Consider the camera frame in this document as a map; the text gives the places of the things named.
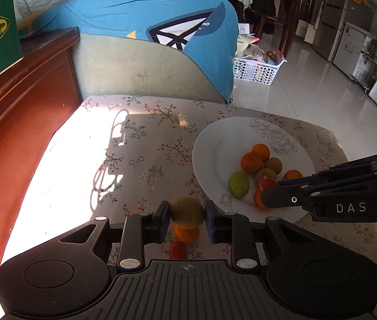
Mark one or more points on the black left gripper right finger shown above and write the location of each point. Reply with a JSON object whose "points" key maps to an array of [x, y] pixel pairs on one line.
{"points": [[234, 230]]}

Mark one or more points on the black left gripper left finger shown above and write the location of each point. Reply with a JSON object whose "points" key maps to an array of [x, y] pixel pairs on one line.
{"points": [[140, 230]]}

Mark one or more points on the green lime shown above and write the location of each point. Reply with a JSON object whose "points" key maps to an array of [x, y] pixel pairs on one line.
{"points": [[239, 184]]}

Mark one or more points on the yellow lemon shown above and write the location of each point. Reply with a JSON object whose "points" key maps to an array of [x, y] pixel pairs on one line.
{"points": [[187, 213]]}

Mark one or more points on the orange mandarin front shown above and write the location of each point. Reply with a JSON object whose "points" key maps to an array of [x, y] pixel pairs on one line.
{"points": [[258, 201]]}

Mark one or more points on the dark red cherry tomato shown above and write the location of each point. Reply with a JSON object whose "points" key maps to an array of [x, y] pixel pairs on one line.
{"points": [[178, 251]]}

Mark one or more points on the orange mandarin on cloth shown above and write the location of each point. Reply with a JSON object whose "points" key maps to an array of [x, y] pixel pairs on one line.
{"points": [[185, 235]]}

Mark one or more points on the brown kiwi front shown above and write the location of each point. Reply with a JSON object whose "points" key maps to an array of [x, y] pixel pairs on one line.
{"points": [[265, 173]]}

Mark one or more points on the brown kiwi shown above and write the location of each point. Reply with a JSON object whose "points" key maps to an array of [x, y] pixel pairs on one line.
{"points": [[265, 173], [275, 164]]}

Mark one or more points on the orange mandarin on plate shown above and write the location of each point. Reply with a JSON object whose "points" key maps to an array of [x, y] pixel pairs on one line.
{"points": [[251, 163]]}

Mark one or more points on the brown kiwi rear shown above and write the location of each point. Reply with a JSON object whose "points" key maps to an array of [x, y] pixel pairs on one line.
{"points": [[275, 164]]}

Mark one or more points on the orange mandarin right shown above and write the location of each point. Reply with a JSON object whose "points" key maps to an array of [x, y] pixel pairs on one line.
{"points": [[292, 175]]}

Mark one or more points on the white floral plate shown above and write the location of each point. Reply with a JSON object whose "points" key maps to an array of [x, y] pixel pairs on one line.
{"points": [[232, 155]]}

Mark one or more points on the orange mandarin rear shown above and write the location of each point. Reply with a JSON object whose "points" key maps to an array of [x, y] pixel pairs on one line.
{"points": [[262, 151]]}

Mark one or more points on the white perforated plastic basket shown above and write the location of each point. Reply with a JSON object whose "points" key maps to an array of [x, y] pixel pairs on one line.
{"points": [[255, 71]]}

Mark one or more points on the red wooden side table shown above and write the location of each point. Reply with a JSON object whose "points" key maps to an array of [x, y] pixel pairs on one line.
{"points": [[37, 95]]}

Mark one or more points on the white refrigerator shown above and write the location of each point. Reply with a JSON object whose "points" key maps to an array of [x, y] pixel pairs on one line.
{"points": [[342, 29]]}

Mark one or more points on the wooden chair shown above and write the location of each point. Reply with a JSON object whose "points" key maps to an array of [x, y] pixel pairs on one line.
{"points": [[288, 19]]}

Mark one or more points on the blue printed pillow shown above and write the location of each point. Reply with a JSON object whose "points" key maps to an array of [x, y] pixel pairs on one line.
{"points": [[204, 30]]}

